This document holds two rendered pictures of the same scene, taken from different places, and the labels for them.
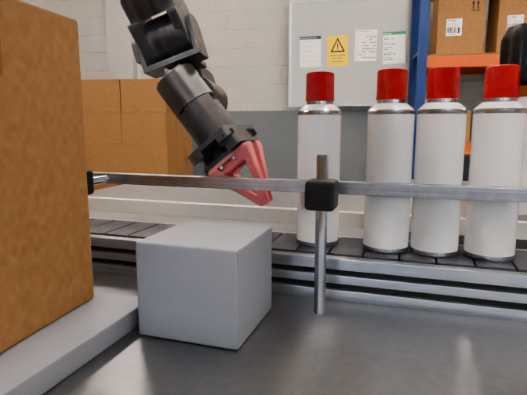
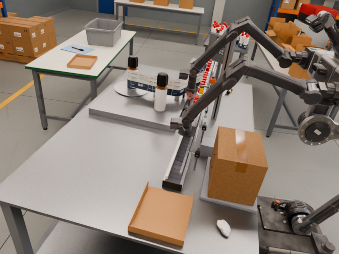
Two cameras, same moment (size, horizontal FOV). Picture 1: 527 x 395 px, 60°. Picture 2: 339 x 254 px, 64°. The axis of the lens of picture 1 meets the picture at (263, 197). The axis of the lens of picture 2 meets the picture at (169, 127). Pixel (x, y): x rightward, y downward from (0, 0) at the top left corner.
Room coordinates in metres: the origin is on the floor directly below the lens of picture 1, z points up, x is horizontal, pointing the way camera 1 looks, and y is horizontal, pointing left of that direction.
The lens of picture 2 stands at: (0.90, 1.44, 1.92)
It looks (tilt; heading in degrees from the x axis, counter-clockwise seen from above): 33 degrees down; 262
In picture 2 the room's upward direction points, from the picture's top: 7 degrees clockwise
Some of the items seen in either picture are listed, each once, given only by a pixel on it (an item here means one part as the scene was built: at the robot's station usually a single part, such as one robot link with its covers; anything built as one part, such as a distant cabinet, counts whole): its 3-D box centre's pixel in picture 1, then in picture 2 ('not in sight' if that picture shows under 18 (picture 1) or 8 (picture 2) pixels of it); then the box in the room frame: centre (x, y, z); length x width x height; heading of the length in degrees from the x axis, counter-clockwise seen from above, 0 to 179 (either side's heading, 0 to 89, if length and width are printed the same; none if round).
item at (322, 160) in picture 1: (323, 230); (200, 132); (0.47, -0.06, 0.91); 0.07 x 0.03 x 0.17; 162
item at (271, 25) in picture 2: not in sight; (277, 30); (-1.43, -3.23, 0.97); 0.45 x 0.40 x 0.37; 171
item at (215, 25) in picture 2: not in sight; (229, 33); (-0.45, -2.71, 0.98); 0.57 x 0.46 x 0.21; 162
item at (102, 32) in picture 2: not in sight; (105, 32); (1.38, -2.42, 0.91); 0.60 x 0.40 x 0.22; 83
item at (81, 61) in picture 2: not in sight; (82, 61); (1.51, -1.51, 0.82); 0.34 x 0.24 x 0.04; 85
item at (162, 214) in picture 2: not in sight; (163, 210); (0.75, 0.55, 0.85); 0.30 x 0.26 x 0.04; 72
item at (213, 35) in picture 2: not in sight; (220, 47); (0.32, -0.47, 1.38); 0.17 x 0.10 x 0.19; 127
